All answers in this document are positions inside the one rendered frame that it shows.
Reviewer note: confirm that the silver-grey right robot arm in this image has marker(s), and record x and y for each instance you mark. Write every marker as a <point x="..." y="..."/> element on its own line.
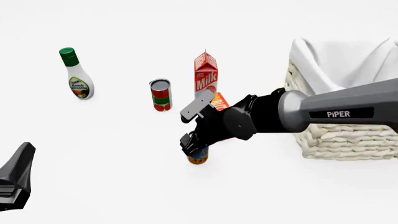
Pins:
<point x="326" y="109"/>

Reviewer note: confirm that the red tomato sauce can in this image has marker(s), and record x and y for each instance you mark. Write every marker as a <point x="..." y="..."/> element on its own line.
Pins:
<point x="161" y="95"/>

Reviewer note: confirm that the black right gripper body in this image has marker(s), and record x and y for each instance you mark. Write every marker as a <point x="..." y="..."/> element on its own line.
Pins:
<point x="199" y="140"/>

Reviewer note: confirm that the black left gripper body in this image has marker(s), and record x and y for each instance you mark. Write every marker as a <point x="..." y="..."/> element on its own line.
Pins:
<point x="11" y="197"/>

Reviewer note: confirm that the ranch dressing bottle green cap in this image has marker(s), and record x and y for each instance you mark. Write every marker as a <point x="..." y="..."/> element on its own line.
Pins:
<point x="79" y="79"/>

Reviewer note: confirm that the white woven basket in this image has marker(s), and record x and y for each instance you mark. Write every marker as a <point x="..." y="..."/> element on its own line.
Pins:
<point x="342" y="142"/>

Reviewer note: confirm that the white cloth basket liner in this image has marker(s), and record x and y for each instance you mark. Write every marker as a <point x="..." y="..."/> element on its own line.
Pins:
<point x="335" y="63"/>

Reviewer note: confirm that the orange printed food box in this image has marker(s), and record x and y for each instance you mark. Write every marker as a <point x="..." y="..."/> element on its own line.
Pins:
<point x="220" y="102"/>

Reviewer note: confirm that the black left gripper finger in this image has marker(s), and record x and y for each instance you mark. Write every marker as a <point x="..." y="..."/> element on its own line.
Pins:
<point x="19" y="166"/>

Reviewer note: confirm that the alphabet soup can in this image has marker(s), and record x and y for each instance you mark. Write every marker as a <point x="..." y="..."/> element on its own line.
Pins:
<point x="199" y="158"/>

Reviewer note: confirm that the red milk carton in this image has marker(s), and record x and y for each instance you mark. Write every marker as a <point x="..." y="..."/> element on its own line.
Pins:
<point x="206" y="74"/>

